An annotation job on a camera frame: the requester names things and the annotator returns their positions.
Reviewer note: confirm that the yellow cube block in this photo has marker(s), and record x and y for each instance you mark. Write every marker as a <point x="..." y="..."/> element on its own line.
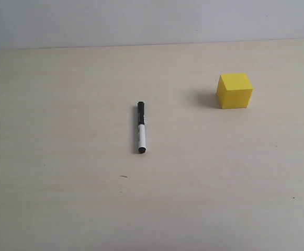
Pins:
<point x="234" y="90"/>

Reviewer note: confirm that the black and white marker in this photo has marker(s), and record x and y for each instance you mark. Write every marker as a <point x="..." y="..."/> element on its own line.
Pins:
<point x="142" y="146"/>

